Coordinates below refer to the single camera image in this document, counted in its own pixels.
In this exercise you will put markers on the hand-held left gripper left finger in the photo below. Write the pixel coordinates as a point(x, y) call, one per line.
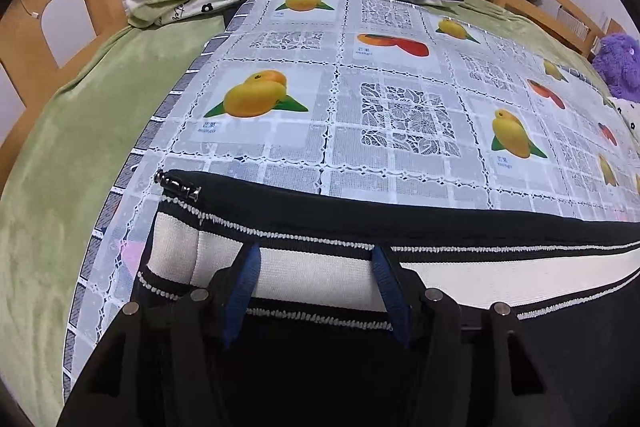
point(243, 289)

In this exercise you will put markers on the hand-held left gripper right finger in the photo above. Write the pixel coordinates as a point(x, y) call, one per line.
point(392, 299)

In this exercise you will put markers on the black pants with white stripe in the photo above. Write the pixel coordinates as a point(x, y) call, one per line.
point(350, 212)

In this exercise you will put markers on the fruit printed plastic tablecloth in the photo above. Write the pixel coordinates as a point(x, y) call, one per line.
point(400, 117)

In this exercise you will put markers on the green bed sheet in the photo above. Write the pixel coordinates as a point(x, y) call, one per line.
point(75, 157)

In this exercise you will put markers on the white pillow with black dots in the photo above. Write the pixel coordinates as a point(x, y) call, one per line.
point(629, 114)

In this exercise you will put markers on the purple plush toy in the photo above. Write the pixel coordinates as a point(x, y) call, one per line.
point(620, 64)

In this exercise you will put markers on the white ribbed heater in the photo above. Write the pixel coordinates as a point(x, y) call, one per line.
point(572, 21)

